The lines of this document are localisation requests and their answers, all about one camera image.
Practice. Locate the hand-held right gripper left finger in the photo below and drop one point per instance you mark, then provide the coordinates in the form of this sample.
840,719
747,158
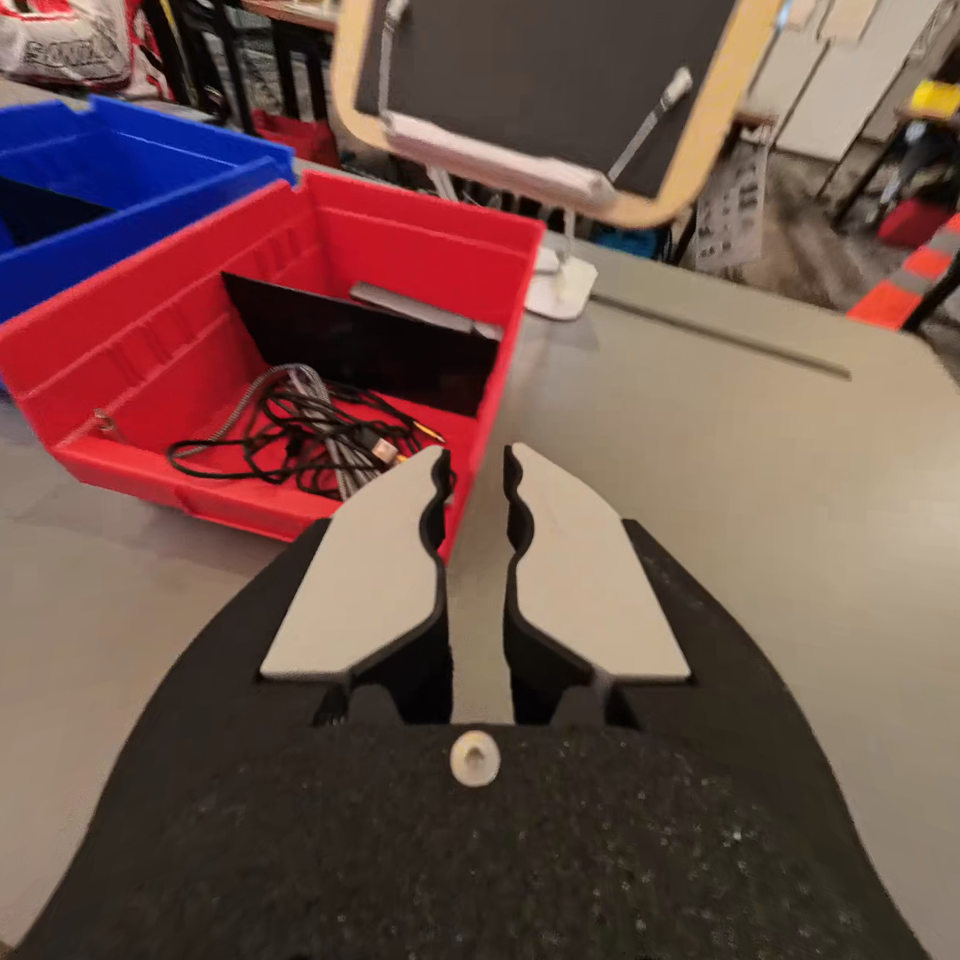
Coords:
353,600

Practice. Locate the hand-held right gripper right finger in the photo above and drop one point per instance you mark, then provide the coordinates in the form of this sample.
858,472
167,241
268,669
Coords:
596,600

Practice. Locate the red plastic bin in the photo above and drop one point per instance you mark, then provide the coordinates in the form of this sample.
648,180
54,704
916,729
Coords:
135,345

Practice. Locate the blue plastic bin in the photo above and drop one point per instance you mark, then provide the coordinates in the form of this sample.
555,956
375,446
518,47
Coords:
135,180

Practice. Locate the grey desk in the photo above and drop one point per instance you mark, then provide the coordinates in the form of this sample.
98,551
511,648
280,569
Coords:
750,480

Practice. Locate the black divider in red bin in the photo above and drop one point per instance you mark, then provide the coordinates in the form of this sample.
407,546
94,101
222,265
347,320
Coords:
360,353

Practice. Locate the white folding stand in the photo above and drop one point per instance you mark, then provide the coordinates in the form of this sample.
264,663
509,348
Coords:
503,162

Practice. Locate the orange traffic cone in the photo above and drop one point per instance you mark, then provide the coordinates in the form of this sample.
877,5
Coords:
908,278

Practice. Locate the red white printed bag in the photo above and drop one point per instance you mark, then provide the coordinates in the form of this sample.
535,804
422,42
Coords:
68,38

